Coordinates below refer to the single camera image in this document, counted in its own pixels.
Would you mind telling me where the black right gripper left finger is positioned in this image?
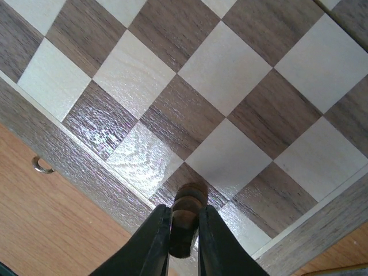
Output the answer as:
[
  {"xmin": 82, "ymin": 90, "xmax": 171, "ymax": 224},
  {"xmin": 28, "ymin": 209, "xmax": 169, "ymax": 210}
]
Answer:
[{"xmin": 91, "ymin": 204, "xmax": 172, "ymax": 275}]

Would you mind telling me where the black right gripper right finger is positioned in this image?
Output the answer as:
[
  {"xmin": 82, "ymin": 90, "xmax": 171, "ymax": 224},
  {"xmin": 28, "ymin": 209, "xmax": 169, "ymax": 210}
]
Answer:
[{"xmin": 198, "ymin": 205, "xmax": 268, "ymax": 275}]

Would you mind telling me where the dark wooden chess piece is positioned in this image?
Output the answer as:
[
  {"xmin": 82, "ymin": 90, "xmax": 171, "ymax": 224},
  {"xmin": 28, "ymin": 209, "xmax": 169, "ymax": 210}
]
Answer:
[{"xmin": 169, "ymin": 182, "xmax": 208, "ymax": 259}]

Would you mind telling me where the wooden folding chess board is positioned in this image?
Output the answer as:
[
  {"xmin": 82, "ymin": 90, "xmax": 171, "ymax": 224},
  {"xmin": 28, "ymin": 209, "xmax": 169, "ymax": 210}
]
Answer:
[{"xmin": 1, "ymin": 1, "xmax": 367, "ymax": 275}]

